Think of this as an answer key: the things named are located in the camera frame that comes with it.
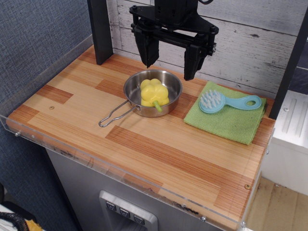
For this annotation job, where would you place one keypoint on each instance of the blue scrub brush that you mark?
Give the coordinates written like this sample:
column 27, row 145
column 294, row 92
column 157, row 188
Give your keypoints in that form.
column 212, row 102

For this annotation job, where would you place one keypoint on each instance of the black right shelf post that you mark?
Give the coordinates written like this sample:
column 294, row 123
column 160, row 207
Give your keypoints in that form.
column 290, row 68

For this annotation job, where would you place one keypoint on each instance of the steel pan with wire handle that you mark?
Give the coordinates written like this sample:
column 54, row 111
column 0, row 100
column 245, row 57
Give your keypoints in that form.
column 132, row 93

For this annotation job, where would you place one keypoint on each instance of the clear acrylic table guard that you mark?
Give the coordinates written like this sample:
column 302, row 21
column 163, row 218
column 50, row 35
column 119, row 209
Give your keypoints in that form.
column 210, row 177

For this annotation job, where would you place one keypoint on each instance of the black and yellow bag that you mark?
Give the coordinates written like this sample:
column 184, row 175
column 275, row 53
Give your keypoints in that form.
column 17, row 220

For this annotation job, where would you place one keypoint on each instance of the white toy cabinet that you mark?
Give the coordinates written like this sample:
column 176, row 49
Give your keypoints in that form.
column 286, row 159

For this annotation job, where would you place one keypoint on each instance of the black left shelf post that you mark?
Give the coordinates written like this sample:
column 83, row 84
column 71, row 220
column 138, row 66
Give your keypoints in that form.
column 100, row 28

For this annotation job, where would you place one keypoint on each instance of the black shelf post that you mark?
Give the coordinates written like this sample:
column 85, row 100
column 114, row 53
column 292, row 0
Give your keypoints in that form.
column 100, row 28
column 290, row 68

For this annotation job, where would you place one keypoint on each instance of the grey toy fridge cabinet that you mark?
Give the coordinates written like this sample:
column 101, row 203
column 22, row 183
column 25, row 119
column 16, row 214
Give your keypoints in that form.
column 82, row 185

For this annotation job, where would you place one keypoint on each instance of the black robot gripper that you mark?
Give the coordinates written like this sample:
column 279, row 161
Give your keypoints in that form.
column 176, row 22

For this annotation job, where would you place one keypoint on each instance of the silver dispenser button panel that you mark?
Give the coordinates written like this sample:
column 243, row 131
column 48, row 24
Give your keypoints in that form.
column 121, row 215

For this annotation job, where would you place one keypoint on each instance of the yellow toy bell pepper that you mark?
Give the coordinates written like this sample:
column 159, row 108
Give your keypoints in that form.
column 154, row 94

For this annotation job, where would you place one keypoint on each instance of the green cloth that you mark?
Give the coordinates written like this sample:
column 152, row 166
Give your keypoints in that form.
column 230, row 123

